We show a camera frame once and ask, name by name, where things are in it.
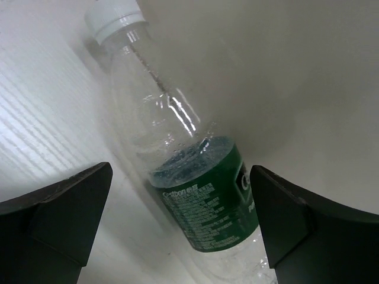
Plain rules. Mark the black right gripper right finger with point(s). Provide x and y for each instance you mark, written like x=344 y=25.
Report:
x=311 y=239

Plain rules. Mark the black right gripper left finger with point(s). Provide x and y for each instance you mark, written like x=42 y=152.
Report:
x=47 y=235

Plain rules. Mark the green-label clear bottle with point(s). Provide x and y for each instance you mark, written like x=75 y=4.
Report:
x=185 y=157

